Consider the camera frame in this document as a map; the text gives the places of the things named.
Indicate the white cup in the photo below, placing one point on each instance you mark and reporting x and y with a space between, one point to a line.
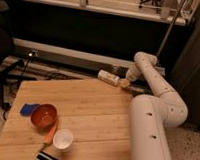
63 140

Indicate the white shelf ledge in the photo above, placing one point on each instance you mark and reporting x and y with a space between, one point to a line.
151 10

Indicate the metal pole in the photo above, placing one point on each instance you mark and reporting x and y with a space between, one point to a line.
164 40

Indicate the clear plastic bottle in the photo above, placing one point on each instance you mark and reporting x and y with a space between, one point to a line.
113 79

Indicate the orange carrot toy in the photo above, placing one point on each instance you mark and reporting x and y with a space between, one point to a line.
49 136

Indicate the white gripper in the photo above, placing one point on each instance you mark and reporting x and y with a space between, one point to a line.
133 73

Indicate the black white striped cloth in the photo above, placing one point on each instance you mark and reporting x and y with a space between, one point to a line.
44 156

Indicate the red bowl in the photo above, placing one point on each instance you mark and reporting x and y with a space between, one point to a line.
44 116

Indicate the blue sponge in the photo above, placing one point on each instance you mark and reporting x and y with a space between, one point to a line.
28 109

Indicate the black office chair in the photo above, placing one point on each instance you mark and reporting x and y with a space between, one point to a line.
7 47

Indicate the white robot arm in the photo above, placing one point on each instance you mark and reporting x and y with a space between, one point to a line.
150 114

